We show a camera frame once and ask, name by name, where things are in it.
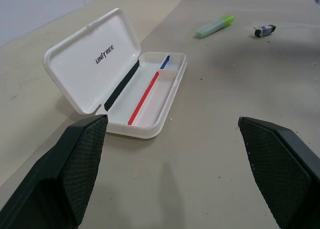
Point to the white Unitree pencil case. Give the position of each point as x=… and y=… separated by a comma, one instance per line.
x=105, y=71

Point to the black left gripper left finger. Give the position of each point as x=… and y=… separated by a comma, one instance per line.
x=65, y=179

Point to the green highlighter pen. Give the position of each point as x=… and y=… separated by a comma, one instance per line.
x=215, y=26

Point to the black and white eraser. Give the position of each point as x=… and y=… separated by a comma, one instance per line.
x=264, y=30

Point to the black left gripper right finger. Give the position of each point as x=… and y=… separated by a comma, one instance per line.
x=280, y=174

